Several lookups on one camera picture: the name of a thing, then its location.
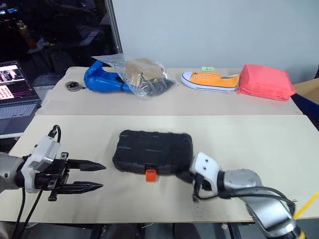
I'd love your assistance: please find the brown cardboard box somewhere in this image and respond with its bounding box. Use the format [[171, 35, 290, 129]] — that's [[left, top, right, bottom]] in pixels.
[[292, 78, 319, 105]]

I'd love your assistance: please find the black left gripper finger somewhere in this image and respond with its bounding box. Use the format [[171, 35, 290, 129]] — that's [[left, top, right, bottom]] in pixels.
[[58, 181, 104, 195], [65, 159, 108, 173]]

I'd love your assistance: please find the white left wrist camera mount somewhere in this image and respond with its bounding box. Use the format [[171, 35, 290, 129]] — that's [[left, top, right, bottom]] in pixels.
[[20, 135, 62, 194]]

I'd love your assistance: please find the black plastic tool case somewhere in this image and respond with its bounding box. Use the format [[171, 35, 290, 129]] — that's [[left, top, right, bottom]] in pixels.
[[112, 129, 194, 183]]

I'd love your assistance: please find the black table frame leg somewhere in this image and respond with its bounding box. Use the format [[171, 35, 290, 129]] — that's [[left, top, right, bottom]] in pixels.
[[221, 222, 240, 239]]

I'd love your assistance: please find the grey metal post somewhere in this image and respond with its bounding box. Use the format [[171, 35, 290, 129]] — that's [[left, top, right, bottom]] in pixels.
[[104, 0, 125, 55]]

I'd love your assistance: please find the grey open laptop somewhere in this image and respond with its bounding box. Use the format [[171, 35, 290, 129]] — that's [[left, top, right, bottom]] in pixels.
[[0, 60, 42, 139]]

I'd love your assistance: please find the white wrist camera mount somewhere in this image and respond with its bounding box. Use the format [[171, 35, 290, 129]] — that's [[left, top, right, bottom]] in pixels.
[[190, 152, 223, 193], [20, 135, 62, 194]]

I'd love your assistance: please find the clear plastic bag with items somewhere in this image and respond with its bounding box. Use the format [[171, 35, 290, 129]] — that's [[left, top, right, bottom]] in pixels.
[[90, 52, 176, 101]]

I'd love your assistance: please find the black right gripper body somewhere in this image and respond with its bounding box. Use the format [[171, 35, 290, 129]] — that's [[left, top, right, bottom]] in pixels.
[[190, 174, 213, 193]]

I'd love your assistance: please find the dark blue bin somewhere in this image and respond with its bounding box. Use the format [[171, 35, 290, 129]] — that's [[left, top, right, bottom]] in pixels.
[[291, 93, 319, 125]]

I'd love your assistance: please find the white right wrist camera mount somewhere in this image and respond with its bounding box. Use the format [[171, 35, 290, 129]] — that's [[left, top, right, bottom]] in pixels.
[[190, 152, 223, 193]]

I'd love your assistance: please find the round metal disc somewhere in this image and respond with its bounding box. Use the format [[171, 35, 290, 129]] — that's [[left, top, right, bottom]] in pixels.
[[65, 80, 87, 92]]

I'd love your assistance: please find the blue plastic bag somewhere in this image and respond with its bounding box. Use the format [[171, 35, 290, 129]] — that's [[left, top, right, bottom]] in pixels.
[[84, 60, 132, 94]]

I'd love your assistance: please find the red fabric pouch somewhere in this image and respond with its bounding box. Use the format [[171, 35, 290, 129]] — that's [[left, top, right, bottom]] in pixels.
[[237, 64, 297, 102]]

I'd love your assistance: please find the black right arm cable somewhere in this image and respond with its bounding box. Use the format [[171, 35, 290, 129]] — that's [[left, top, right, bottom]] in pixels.
[[191, 181, 297, 221]]

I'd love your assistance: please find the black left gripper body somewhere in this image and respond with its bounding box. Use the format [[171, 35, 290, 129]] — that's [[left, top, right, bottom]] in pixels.
[[34, 151, 71, 202]]

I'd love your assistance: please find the yellow canvas sneaker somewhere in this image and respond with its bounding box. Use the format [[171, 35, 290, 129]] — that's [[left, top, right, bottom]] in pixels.
[[180, 71, 241, 94]]

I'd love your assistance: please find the yellow strap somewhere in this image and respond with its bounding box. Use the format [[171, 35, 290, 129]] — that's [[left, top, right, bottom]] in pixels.
[[293, 191, 319, 239]]

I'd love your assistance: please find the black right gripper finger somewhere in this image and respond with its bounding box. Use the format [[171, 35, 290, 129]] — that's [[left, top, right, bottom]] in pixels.
[[175, 170, 193, 184]]

